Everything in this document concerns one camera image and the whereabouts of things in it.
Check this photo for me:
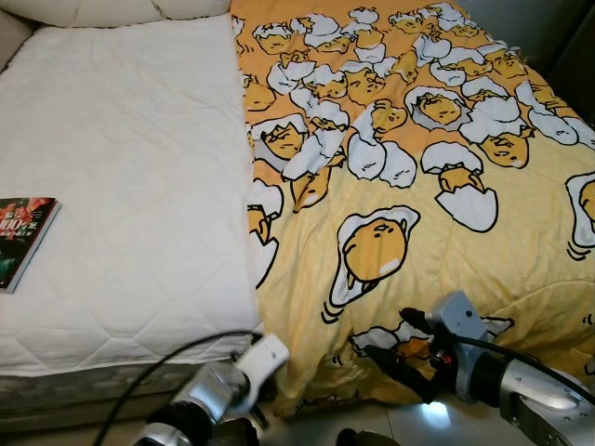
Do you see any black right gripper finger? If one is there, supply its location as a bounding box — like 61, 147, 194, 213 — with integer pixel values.
358, 344, 438, 402
399, 308, 438, 337

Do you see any dark cover book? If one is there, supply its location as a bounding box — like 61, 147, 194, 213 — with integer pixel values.
0, 197, 63, 295

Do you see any yellow cartoon egg blanket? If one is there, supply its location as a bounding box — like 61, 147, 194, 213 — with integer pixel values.
228, 0, 595, 416

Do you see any grey mattress side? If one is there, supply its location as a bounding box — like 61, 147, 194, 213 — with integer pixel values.
0, 358, 280, 434

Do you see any white quilted mattress pad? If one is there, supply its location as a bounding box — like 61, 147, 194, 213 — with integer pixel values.
0, 14, 267, 377

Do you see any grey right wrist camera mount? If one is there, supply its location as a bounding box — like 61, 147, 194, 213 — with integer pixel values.
431, 290, 490, 350

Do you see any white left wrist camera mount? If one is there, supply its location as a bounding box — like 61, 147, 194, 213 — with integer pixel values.
240, 334, 292, 387

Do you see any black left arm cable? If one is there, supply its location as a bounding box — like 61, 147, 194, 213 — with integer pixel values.
93, 330, 263, 446

